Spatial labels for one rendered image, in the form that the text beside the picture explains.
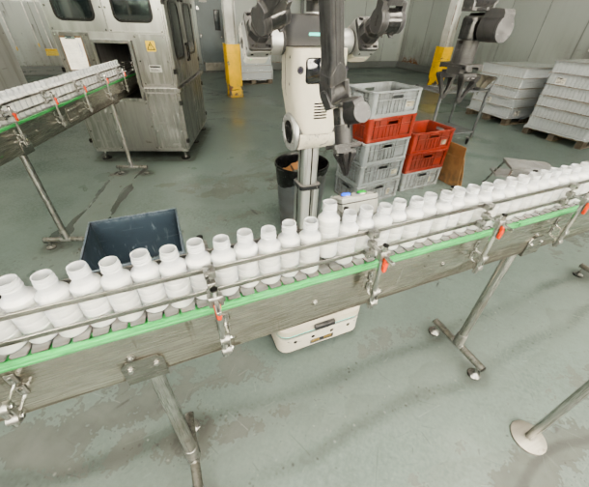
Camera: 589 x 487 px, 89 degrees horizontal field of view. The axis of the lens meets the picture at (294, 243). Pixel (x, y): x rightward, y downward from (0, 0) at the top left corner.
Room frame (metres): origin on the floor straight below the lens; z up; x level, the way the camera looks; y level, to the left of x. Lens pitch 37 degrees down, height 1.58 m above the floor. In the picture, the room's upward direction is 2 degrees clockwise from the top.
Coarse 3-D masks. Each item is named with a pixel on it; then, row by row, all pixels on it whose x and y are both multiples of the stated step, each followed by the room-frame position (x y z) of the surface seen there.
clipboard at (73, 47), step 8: (64, 40) 3.81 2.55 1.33; (72, 40) 3.81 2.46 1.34; (80, 40) 3.82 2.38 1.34; (64, 48) 3.80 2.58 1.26; (72, 48) 3.81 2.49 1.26; (80, 48) 3.82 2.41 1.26; (72, 56) 3.81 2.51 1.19; (80, 56) 3.81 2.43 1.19; (72, 64) 3.80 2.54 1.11; (80, 64) 3.81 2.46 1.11; (88, 64) 3.81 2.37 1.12
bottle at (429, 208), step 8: (432, 192) 0.83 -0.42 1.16; (424, 200) 0.81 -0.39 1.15; (432, 200) 0.80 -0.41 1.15; (424, 208) 0.80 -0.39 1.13; (432, 208) 0.80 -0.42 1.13; (424, 216) 0.79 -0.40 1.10; (424, 224) 0.79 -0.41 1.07; (424, 232) 0.79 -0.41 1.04; (416, 240) 0.79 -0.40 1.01; (424, 240) 0.79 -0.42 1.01
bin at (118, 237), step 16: (176, 208) 1.05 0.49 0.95; (96, 224) 0.93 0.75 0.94; (112, 224) 0.95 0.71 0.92; (128, 224) 0.97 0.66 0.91; (144, 224) 0.99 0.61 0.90; (160, 224) 1.01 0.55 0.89; (176, 224) 1.04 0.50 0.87; (96, 240) 0.90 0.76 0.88; (112, 240) 0.94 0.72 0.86; (128, 240) 0.96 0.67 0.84; (144, 240) 0.98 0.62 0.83; (160, 240) 1.01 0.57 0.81; (176, 240) 1.03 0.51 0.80; (80, 256) 0.72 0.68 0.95; (96, 256) 0.83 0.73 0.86; (128, 256) 0.95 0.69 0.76
